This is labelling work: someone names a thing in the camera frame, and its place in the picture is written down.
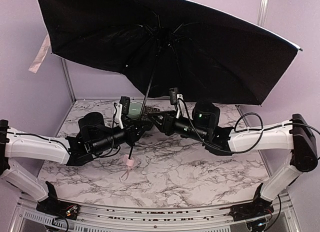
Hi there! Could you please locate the left aluminium frame post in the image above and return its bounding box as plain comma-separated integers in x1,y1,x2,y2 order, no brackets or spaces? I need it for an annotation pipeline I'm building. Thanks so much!
60,58,77,104

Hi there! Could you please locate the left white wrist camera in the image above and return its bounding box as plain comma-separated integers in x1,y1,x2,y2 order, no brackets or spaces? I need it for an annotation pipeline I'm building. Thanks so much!
113,96,130,129

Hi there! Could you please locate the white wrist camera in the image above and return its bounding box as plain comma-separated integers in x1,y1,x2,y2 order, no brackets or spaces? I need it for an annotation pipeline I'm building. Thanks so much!
113,96,130,129
169,87,184,119

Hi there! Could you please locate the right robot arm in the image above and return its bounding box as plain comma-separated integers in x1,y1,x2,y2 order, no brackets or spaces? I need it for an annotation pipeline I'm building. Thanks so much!
148,98,319,222

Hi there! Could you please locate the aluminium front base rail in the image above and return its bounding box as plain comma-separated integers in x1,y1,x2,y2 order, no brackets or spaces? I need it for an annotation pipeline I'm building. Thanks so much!
9,189,303,232

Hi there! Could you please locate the right aluminium frame post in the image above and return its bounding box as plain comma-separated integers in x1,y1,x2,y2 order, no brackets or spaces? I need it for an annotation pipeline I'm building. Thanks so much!
257,0,269,27

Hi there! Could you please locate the pink and black umbrella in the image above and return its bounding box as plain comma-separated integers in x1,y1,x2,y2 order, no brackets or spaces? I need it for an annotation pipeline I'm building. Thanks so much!
28,0,304,182

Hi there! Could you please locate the black floral square plate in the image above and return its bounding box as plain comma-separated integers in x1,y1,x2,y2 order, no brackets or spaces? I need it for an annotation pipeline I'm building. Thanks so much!
141,106,160,118

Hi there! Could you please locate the aluminium frame post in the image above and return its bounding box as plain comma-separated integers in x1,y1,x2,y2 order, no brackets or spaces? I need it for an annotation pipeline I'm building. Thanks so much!
60,58,77,104
257,0,269,27

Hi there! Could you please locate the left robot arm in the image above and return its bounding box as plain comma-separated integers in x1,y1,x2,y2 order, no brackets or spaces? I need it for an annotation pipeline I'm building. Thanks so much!
0,112,153,220

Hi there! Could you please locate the celadon green ceramic bowl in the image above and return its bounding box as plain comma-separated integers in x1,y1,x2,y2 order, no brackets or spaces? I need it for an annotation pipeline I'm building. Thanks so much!
127,101,143,120

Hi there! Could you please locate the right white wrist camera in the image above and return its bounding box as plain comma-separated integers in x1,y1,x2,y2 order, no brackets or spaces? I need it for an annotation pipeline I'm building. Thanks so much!
169,87,184,119

